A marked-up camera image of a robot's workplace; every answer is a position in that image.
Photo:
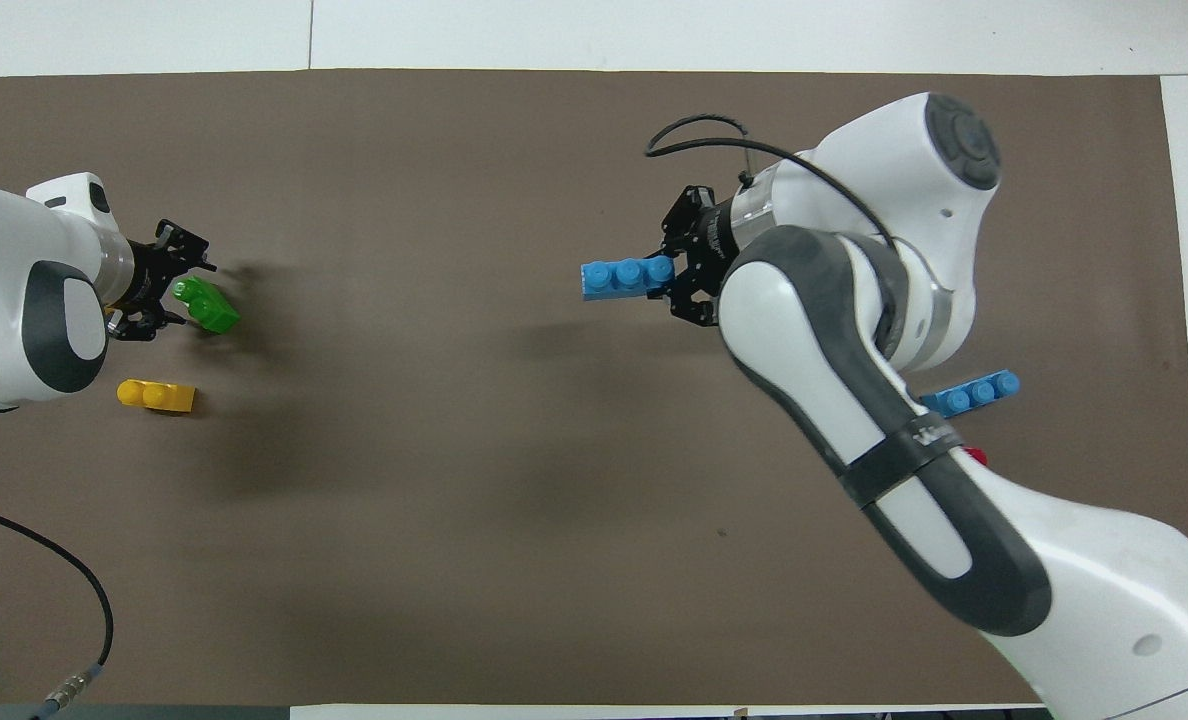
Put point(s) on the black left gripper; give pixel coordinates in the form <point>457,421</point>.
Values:
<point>149,280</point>

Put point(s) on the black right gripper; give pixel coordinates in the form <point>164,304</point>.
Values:
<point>716,250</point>

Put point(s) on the green two-stud toy brick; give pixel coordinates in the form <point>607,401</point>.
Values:
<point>216,315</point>

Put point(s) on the blue three-stud toy brick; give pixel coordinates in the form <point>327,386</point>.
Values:
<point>979,393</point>
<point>619,278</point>

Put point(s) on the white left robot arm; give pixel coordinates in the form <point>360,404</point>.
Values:
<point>14,250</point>

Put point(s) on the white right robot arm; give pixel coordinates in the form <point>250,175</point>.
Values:
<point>854,350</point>

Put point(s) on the yellow two-stud toy brick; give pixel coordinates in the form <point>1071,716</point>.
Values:
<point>164,397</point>

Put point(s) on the red one-stud toy brick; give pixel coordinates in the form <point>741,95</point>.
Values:
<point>976,456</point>

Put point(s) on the brown table mat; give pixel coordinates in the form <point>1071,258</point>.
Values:
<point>454,550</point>

